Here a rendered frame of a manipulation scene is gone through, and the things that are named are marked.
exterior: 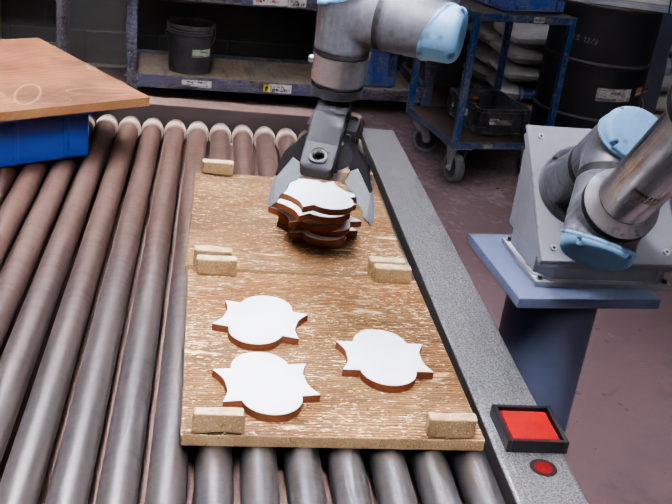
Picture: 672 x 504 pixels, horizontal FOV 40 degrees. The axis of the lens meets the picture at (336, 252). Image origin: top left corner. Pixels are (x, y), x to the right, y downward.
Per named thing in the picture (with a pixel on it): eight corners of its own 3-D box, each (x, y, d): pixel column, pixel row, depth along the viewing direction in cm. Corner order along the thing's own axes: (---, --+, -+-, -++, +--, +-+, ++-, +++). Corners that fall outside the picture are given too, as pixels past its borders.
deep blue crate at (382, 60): (383, 71, 606) (391, 14, 591) (395, 89, 570) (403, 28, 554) (308, 65, 598) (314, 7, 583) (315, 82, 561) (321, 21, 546)
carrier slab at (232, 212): (375, 191, 182) (376, 184, 182) (410, 287, 145) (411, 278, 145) (195, 178, 178) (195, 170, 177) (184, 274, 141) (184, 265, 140)
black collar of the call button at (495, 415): (547, 416, 118) (549, 405, 117) (566, 454, 111) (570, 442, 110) (489, 414, 116) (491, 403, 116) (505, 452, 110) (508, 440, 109)
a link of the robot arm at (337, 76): (365, 66, 121) (303, 56, 121) (360, 99, 123) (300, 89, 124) (372, 49, 127) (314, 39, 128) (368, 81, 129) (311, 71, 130)
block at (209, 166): (232, 173, 178) (233, 160, 177) (232, 177, 176) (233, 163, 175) (201, 171, 177) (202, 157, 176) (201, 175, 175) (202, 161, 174)
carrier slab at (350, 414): (414, 289, 145) (415, 279, 144) (483, 451, 108) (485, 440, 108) (187, 278, 140) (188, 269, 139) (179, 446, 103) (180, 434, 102)
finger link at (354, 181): (392, 202, 137) (362, 150, 134) (387, 220, 132) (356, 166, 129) (374, 210, 138) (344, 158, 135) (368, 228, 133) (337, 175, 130)
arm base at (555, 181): (608, 150, 171) (635, 126, 161) (624, 227, 166) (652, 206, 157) (532, 151, 167) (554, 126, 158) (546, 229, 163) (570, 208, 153)
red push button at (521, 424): (543, 420, 117) (545, 411, 116) (558, 449, 111) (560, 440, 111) (497, 418, 116) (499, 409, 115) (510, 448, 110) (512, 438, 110)
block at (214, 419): (244, 425, 105) (246, 406, 104) (245, 435, 103) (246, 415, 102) (190, 424, 104) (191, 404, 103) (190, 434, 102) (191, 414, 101)
